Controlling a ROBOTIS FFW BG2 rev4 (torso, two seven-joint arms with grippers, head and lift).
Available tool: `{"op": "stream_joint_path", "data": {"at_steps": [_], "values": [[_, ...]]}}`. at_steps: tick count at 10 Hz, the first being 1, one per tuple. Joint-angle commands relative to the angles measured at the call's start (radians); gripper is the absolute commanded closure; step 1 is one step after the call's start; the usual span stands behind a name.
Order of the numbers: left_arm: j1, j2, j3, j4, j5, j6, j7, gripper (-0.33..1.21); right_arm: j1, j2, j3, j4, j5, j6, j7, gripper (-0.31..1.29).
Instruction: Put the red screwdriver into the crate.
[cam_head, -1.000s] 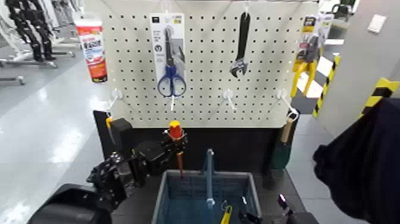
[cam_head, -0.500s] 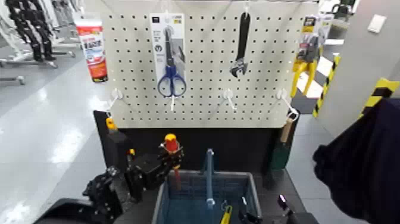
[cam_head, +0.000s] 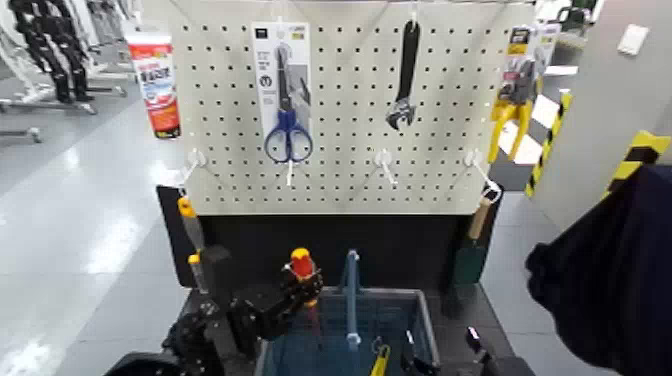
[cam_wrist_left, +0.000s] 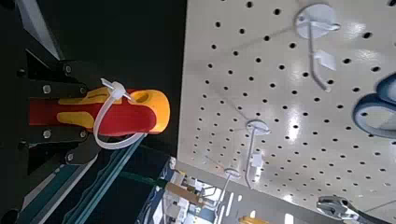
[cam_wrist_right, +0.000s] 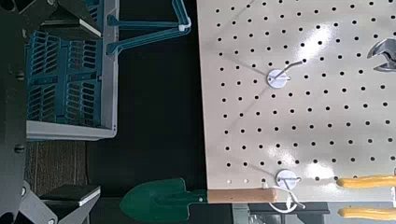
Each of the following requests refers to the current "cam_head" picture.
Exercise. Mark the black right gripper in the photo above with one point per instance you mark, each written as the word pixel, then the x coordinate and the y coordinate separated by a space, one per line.
pixel 509 367

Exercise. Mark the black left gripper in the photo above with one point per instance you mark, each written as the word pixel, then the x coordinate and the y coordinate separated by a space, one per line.
pixel 260 310

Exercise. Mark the red yellow screwdriver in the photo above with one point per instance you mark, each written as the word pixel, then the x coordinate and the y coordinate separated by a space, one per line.
pixel 303 262

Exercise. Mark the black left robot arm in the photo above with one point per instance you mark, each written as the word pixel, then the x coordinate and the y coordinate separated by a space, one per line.
pixel 204 336

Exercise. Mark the grey teal crate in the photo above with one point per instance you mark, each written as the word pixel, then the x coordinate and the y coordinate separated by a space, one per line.
pixel 336 325

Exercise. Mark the black tool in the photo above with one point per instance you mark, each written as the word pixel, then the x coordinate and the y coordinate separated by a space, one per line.
pixel 414 359

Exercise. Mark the yellow tool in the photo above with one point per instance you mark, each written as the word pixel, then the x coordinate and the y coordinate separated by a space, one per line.
pixel 380 362

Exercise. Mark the white pegboard hook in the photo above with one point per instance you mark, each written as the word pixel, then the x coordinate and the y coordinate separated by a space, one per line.
pixel 289 173
pixel 475 160
pixel 195 157
pixel 384 160

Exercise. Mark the yellow-tipped tool on stand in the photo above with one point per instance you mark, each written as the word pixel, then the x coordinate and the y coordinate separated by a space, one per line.
pixel 194 231

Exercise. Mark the dark navy garment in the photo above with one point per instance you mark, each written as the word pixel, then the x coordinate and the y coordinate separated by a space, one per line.
pixel 609 273

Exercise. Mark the white pegboard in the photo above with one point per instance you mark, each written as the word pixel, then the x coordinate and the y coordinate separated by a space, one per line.
pixel 346 105

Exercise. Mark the yellow black hazard strip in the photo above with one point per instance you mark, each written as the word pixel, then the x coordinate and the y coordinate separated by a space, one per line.
pixel 548 144
pixel 635 157

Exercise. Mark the black adjustable wrench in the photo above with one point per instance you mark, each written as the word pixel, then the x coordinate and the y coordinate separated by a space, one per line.
pixel 405 73

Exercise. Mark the red white tube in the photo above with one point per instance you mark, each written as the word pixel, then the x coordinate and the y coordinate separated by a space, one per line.
pixel 157 84

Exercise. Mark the pliers package card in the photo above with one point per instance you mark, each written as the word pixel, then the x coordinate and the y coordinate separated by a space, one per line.
pixel 520 39

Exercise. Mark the black robot on stand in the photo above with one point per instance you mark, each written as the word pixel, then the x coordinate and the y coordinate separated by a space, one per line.
pixel 52 47

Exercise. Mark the white wall plate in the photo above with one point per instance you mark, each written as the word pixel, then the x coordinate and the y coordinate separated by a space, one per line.
pixel 632 39

